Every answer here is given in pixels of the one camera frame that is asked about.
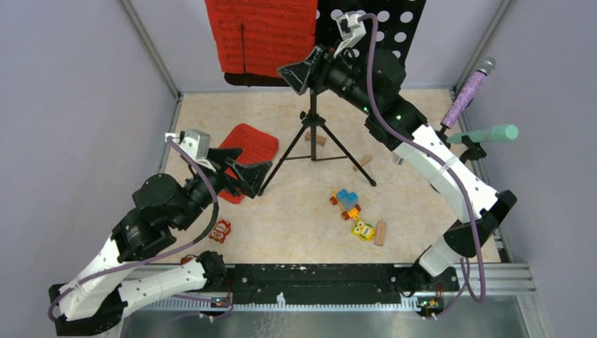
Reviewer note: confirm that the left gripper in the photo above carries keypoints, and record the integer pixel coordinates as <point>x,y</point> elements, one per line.
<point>250,175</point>

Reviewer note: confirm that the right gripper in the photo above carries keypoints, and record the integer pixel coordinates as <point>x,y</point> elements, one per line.
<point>296,75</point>

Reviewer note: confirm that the red sheet music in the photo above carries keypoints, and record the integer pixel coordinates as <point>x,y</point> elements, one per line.
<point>257,145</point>
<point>258,37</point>

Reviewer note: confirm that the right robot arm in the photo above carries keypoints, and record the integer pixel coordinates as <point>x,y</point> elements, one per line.
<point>402,128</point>

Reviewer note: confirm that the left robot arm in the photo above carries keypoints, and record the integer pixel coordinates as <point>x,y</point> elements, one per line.
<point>102,295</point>

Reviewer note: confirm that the red owl block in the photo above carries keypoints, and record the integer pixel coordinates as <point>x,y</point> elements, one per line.
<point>220,231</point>

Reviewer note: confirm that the brown wooden block under stand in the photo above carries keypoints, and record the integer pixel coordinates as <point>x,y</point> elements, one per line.
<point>319,140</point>

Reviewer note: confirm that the wooden cylinder block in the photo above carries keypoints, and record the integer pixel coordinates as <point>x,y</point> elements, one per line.
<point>363,162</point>

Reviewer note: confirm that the toy block car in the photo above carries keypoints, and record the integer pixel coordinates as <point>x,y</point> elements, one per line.
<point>348,203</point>

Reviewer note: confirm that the yellow owl block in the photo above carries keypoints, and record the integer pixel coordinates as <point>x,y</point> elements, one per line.
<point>364,231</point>

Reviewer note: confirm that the wooden block near owl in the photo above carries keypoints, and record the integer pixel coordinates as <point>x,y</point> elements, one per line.
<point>381,232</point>

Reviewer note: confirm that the purple glitter microphone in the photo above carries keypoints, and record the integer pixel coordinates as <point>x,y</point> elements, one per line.
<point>466,94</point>

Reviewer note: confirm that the black round mic stand front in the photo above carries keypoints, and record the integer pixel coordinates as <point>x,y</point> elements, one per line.
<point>474,151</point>

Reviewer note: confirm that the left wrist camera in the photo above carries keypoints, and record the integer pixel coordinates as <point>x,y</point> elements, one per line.
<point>195,143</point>

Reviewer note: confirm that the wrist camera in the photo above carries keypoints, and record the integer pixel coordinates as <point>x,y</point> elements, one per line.
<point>351,31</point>
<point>195,143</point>

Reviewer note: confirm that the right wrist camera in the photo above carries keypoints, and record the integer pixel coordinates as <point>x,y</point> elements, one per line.
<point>351,31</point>

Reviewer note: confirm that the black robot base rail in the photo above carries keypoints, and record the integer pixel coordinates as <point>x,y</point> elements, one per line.
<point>329,284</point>

